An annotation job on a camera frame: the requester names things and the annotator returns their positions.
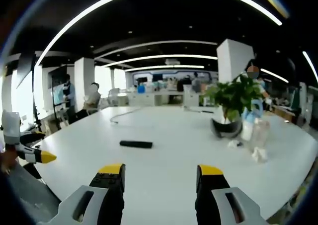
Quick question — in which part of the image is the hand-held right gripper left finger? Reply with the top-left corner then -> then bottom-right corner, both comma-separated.
37,163 -> 126,225

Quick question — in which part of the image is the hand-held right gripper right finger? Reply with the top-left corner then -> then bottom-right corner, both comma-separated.
195,164 -> 269,225

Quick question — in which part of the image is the black remote control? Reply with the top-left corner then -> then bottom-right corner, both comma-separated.
119,140 -> 154,150

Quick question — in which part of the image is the person's left hand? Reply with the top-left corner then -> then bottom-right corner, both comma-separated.
0,145 -> 20,176

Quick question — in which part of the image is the crumpled white tissue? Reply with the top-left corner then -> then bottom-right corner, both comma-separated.
251,147 -> 268,163

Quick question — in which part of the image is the black plant pot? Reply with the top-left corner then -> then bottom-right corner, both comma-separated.
210,117 -> 243,139

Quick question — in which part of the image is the clear plastic bottle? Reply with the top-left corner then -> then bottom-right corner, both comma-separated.
249,117 -> 271,154
242,98 -> 264,141

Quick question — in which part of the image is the white chair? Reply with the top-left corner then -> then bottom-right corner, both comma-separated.
106,87 -> 120,107

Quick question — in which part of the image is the green potted plant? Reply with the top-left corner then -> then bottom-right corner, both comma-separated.
200,74 -> 264,123

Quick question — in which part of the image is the white counter desk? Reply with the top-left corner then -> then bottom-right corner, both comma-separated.
116,89 -> 199,107

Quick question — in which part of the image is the grey cable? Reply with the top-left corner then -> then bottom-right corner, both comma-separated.
110,106 -> 150,124

